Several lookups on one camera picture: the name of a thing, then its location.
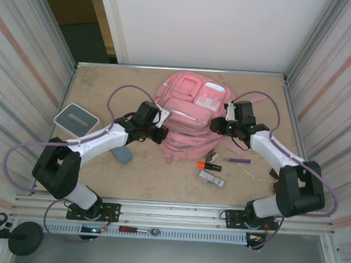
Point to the pink backpack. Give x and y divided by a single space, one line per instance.
187 138

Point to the small grey clip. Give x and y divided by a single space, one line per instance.
214 156

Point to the purple pen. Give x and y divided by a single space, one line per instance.
238 161

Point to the orange black highlighter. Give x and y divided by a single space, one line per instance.
209 167

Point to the blue grey oval case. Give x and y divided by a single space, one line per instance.
122 155

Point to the silver lead box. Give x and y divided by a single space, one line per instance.
211 178

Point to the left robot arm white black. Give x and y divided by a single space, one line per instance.
102 138

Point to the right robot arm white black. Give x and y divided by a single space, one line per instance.
270 147

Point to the small brown block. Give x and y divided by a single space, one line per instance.
273 174

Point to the white grey tissue box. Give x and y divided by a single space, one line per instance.
64 120

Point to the small circuit board with LED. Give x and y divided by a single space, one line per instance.
91 230

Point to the black round stand base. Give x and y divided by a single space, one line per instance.
25 238

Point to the aluminium table edge rail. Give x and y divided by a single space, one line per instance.
108 64

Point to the aluminium mounting rail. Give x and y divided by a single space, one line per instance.
173 211

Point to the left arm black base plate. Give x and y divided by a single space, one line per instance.
113 208

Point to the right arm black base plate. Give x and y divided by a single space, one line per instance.
232 218

